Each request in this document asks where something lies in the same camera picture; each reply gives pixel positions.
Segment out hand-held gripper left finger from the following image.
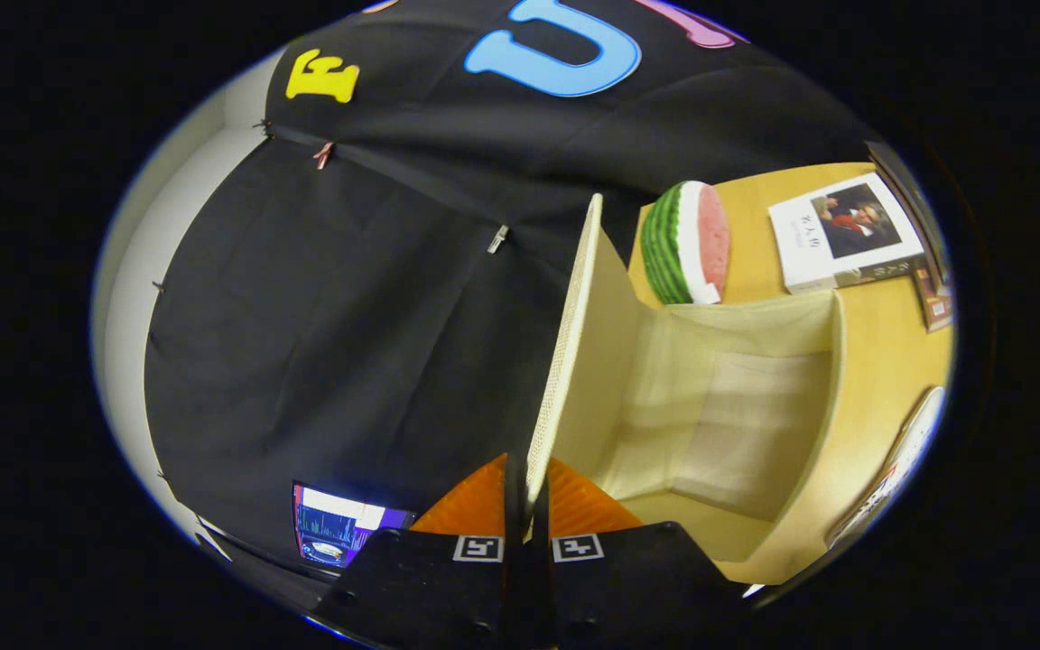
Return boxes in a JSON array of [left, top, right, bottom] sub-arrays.
[[312, 453, 528, 649]]

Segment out black backdrop cloth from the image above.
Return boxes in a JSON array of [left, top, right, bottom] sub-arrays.
[[143, 0, 873, 579]]

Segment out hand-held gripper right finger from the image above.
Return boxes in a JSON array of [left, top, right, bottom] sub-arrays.
[[529, 456, 751, 649]]

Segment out watermelon slice toy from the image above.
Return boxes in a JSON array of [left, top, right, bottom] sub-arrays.
[[639, 181, 732, 307]]

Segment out beige fabric storage box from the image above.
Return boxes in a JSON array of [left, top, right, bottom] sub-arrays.
[[525, 192, 848, 586]]

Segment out lit monitor screen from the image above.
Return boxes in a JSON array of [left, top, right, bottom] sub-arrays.
[[292, 482, 415, 571]]

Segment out white portrait cover book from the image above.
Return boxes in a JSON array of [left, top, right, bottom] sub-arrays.
[[767, 171, 928, 296]]

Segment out reddish brown book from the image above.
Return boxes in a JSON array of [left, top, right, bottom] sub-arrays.
[[912, 265, 955, 334]]

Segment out black hardcover book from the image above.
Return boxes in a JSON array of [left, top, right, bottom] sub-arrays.
[[865, 140, 951, 288]]

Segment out white canvas shoe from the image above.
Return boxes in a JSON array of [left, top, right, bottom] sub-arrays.
[[825, 385, 948, 548]]

